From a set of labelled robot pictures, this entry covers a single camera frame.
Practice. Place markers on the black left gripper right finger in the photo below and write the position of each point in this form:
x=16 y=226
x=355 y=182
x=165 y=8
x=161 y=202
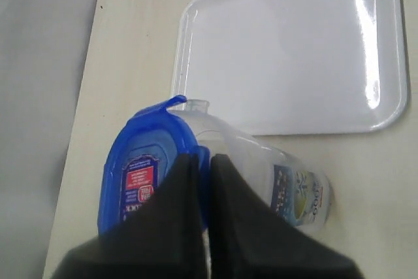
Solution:
x=248 y=240

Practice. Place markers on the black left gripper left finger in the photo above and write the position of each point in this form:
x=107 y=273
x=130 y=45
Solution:
x=163 y=239

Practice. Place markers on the clear plastic jar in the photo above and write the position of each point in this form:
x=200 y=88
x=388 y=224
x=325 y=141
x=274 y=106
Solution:
x=292 y=190

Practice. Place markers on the blue plastic lid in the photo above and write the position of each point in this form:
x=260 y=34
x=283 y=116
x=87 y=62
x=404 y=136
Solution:
x=141 y=157

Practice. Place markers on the white plastic tray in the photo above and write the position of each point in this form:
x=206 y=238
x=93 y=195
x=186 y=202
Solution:
x=295 y=67

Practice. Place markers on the white backdrop curtain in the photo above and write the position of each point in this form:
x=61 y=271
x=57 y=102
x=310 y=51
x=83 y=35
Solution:
x=44 y=45

